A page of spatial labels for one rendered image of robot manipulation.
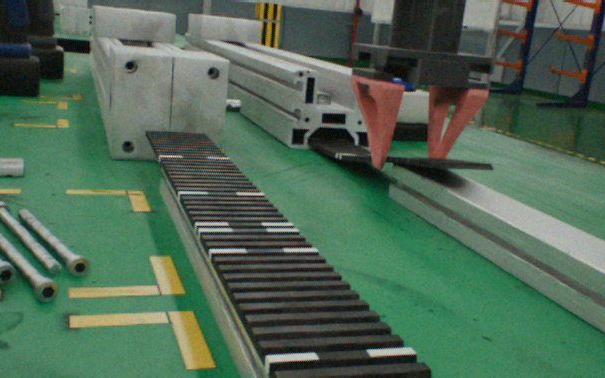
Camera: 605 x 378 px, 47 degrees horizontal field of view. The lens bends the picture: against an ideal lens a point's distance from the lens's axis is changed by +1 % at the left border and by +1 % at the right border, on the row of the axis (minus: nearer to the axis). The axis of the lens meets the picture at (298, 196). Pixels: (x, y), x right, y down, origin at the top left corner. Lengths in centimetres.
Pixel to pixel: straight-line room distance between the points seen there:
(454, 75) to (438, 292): 23
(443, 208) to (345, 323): 28
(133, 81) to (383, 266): 31
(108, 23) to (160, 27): 7
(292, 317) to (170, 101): 41
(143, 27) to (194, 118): 42
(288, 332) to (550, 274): 22
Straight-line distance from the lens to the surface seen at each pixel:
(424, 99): 91
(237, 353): 29
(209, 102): 64
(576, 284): 41
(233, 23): 132
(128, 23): 104
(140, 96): 64
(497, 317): 38
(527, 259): 44
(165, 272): 38
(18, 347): 31
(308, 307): 26
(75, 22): 273
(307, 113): 76
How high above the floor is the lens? 92
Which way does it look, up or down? 14 degrees down
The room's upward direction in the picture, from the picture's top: 6 degrees clockwise
